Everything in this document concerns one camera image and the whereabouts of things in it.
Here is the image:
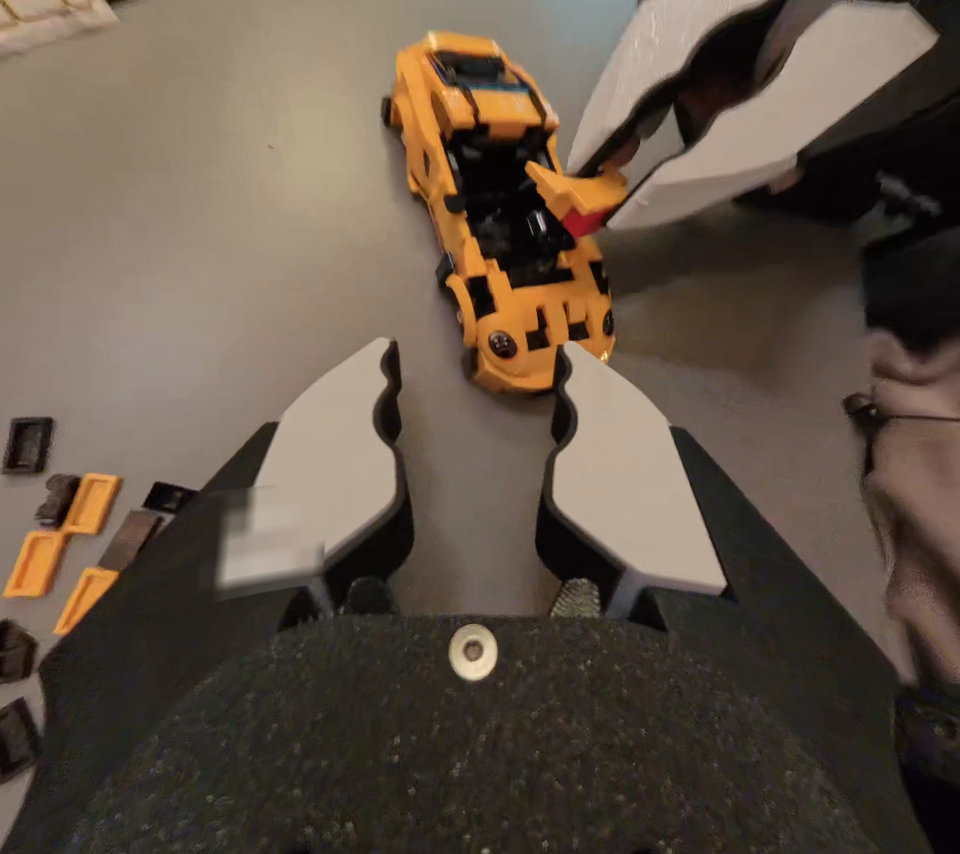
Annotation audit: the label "orange plate with red brick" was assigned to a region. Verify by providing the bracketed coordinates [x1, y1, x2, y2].
[523, 160, 631, 242]

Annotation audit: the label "scattered small lego pieces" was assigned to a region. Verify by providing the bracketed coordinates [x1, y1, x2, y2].
[0, 415, 200, 784]

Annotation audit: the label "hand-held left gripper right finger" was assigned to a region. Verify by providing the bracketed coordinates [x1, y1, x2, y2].
[535, 341, 729, 620]

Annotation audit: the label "person's right forearm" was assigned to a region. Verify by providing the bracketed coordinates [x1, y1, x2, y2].
[731, 96, 960, 248]

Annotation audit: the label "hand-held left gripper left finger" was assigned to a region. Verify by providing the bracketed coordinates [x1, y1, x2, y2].
[253, 336, 416, 578]

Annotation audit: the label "beige sweatshirt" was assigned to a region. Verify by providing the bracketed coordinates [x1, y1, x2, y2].
[861, 332, 960, 686]

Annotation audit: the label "yellow lego car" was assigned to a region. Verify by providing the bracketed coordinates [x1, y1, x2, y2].
[379, 29, 619, 398]

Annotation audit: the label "thin black earphone cable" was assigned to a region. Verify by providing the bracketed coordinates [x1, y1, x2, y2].
[842, 392, 960, 480]

